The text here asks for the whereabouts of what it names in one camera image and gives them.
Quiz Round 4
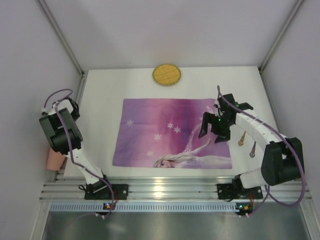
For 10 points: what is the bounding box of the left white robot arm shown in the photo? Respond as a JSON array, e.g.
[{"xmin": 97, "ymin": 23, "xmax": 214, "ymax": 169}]
[{"xmin": 39, "ymin": 97, "xmax": 112, "ymax": 194}]

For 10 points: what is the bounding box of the aluminium mounting rail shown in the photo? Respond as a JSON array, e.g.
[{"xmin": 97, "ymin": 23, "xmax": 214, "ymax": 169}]
[{"xmin": 39, "ymin": 176, "xmax": 311, "ymax": 202}]

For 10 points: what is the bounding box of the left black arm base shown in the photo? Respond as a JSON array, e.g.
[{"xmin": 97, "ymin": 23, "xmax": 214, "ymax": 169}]
[{"xmin": 78, "ymin": 184, "xmax": 129, "ymax": 200}]

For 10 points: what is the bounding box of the yellow round woven coaster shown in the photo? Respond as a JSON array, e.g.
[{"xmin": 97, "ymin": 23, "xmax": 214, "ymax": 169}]
[{"xmin": 152, "ymin": 63, "xmax": 182, "ymax": 86}]

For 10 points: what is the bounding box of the gold fork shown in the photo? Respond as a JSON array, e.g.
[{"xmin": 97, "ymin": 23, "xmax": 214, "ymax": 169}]
[{"xmin": 238, "ymin": 132, "xmax": 246, "ymax": 147}]

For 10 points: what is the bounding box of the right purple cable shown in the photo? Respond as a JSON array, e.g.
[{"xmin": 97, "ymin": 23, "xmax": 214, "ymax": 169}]
[{"xmin": 216, "ymin": 85, "xmax": 307, "ymax": 216}]

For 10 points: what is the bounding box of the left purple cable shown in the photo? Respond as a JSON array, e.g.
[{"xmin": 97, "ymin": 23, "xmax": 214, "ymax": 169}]
[{"xmin": 41, "ymin": 88, "xmax": 118, "ymax": 218}]

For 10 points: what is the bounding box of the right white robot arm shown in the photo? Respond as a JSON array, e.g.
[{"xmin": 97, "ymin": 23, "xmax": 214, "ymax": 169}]
[{"xmin": 198, "ymin": 93, "xmax": 305, "ymax": 191}]

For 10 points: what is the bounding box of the perforated grey cable duct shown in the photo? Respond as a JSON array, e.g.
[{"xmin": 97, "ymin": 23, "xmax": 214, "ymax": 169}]
[{"xmin": 50, "ymin": 202, "xmax": 252, "ymax": 213}]

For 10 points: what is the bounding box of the purple cable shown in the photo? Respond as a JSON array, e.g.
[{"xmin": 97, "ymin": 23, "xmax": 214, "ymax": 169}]
[
  {"xmin": 41, "ymin": 88, "xmax": 118, "ymax": 218},
  {"xmin": 216, "ymin": 85, "xmax": 307, "ymax": 216}
]

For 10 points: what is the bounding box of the pink plastic cup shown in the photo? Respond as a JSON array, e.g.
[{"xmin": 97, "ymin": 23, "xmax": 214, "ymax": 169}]
[{"xmin": 46, "ymin": 148, "xmax": 66, "ymax": 171}]

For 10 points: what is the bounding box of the purple Frozen placemat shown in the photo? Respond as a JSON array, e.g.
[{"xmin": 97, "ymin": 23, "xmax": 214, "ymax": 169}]
[{"xmin": 112, "ymin": 98, "xmax": 233, "ymax": 170}]

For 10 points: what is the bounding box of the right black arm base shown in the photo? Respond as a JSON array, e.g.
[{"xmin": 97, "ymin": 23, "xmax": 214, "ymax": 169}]
[{"xmin": 216, "ymin": 183, "xmax": 263, "ymax": 202}]

